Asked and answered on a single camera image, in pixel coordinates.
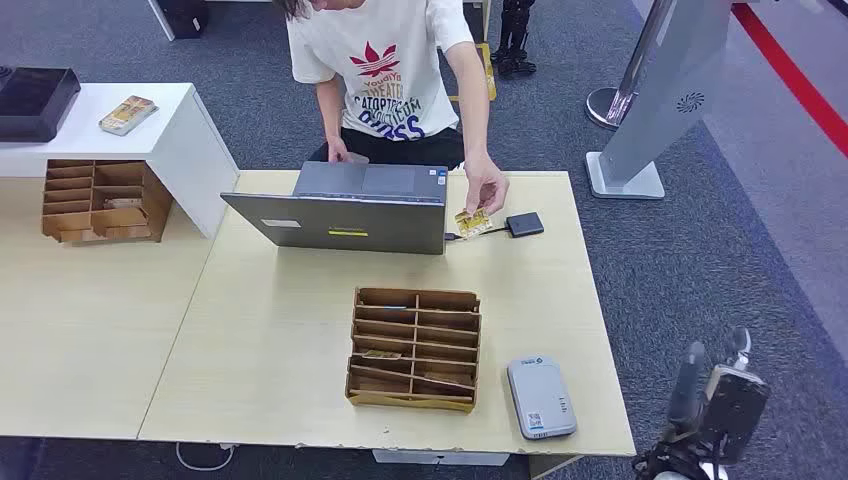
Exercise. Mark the black cabinet box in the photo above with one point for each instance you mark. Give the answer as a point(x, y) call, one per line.
point(182, 16)

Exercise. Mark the person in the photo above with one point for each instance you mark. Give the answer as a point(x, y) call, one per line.
point(384, 40)

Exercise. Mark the silver kiosk stand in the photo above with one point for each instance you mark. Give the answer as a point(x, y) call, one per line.
point(669, 86)

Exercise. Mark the grey card reader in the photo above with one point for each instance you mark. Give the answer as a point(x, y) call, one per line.
point(540, 394)

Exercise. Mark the wooden slotted card organizer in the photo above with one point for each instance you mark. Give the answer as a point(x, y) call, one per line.
point(158, 199)
point(414, 397)

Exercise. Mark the person's right forearm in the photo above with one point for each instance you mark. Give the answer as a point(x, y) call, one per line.
point(330, 109)

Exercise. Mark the wooden desk leg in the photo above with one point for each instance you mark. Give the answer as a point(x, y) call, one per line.
point(550, 466)

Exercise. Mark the grey phone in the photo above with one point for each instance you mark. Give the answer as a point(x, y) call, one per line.
point(359, 158)

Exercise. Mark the person's right hand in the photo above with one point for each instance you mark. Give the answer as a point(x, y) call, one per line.
point(339, 151)

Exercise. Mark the white shelf riser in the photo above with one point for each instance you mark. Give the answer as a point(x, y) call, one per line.
point(179, 132)

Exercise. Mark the black robot legs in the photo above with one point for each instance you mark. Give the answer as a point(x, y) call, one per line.
point(515, 40)

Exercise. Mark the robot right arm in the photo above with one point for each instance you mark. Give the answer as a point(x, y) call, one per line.
point(666, 464)

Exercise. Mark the grey laptop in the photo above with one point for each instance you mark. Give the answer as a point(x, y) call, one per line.
point(344, 225)

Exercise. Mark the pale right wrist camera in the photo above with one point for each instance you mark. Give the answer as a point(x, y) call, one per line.
point(713, 472)

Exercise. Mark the stack of patterned cards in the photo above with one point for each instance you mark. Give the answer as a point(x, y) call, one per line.
point(128, 114)

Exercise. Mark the chrome stanchion post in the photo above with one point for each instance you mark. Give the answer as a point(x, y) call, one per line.
point(613, 106)

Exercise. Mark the gold patterned ID card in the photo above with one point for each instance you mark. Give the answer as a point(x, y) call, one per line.
point(473, 224)

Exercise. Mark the black tray box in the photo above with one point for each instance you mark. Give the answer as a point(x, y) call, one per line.
point(33, 102)

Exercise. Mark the person's left hand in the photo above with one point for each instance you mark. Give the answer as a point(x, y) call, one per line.
point(487, 185)

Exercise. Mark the patterned cards in organizer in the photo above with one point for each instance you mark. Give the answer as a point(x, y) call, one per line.
point(123, 203)

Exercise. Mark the white box under desk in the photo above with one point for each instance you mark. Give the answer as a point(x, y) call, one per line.
point(437, 458)

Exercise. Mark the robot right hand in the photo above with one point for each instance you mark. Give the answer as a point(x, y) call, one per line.
point(732, 411)

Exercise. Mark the person's left forearm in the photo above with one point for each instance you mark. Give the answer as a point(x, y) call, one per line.
point(476, 119)

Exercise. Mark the small black square device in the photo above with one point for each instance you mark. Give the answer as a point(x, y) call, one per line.
point(525, 224)

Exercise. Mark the patterned room key card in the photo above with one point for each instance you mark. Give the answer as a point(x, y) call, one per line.
point(381, 354)

